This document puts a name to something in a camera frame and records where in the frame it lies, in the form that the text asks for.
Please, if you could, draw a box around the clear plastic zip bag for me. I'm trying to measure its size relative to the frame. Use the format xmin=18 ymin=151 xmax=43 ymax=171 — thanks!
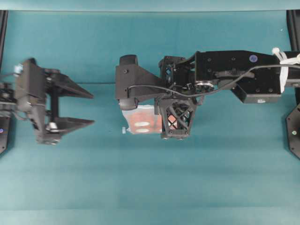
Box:
xmin=122 ymin=105 xmax=162 ymax=135

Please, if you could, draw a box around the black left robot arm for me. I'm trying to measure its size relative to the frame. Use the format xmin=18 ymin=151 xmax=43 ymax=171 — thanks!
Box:
xmin=0 ymin=58 xmax=94 ymax=145

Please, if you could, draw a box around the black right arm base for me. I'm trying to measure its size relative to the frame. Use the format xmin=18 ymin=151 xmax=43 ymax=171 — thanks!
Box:
xmin=285 ymin=104 xmax=300 ymax=159

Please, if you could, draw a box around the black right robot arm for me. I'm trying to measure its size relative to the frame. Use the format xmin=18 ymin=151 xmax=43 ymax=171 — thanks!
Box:
xmin=156 ymin=48 xmax=300 ymax=139

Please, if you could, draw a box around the black frame post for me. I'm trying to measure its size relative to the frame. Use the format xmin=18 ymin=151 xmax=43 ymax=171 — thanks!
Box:
xmin=0 ymin=10 xmax=9 ymax=67
xmin=286 ymin=9 xmax=300 ymax=51

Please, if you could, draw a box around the orange tape roll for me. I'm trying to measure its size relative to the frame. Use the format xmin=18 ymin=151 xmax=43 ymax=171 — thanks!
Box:
xmin=130 ymin=121 xmax=153 ymax=134
xmin=153 ymin=115 xmax=162 ymax=133
xmin=130 ymin=112 xmax=153 ymax=123

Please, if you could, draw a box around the black left frame post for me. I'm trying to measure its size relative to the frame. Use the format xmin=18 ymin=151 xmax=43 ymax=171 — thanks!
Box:
xmin=0 ymin=10 xmax=9 ymax=67

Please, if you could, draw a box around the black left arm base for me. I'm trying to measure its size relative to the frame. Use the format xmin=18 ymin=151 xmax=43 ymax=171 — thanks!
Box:
xmin=0 ymin=116 xmax=11 ymax=154

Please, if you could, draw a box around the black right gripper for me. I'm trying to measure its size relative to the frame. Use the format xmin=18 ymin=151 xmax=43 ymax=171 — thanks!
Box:
xmin=154 ymin=55 xmax=199 ymax=140

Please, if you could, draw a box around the white cable tie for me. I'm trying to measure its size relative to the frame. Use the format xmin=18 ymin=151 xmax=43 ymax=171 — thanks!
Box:
xmin=272 ymin=47 xmax=300 ymax=65

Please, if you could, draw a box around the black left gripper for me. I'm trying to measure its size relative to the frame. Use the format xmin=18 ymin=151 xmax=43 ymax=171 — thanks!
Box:
xmin=14 ymin=58 xmax=95 ymax=145

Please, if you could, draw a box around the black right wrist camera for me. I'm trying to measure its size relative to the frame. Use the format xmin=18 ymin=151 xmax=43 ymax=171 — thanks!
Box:
xmin=115 ymin=55 xmax=166 ymax=111

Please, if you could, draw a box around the black right frame post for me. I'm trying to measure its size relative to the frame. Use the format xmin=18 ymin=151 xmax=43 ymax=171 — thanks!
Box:
xmin=286 ymin=9 xmax=300 ymax=51

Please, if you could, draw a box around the black camera cable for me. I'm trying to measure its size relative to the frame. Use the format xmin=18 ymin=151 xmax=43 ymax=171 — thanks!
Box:
xmin=126 ymin=63 xmax=300 ymax=98

